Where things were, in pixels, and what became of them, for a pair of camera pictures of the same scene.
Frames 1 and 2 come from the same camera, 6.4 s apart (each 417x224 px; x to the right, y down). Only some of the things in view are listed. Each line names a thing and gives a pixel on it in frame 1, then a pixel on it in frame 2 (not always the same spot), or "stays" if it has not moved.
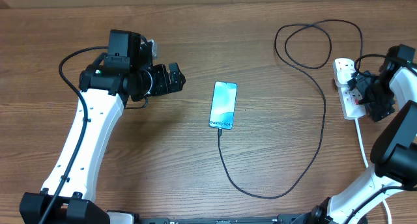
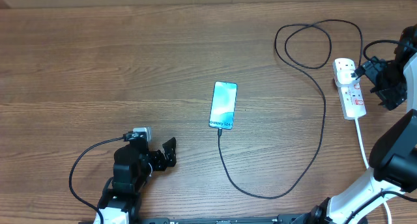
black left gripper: (159, 70) -> (160, 163)
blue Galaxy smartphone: (223, 105) stays
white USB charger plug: (344, 71) stays
